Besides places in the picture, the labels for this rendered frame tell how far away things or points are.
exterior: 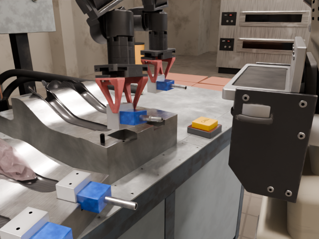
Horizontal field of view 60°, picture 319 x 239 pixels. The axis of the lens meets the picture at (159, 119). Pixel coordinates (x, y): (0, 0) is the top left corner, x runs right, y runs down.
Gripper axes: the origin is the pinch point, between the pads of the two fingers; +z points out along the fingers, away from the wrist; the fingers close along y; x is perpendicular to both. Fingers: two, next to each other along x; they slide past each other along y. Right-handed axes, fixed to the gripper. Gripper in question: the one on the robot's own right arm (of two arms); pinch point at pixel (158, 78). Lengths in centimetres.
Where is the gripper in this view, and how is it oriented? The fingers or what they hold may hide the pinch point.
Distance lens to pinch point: 89.4
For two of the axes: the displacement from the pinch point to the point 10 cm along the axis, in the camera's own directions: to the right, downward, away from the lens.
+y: -6.0, 2.9, -7.5
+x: 8.0, 2.0, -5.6
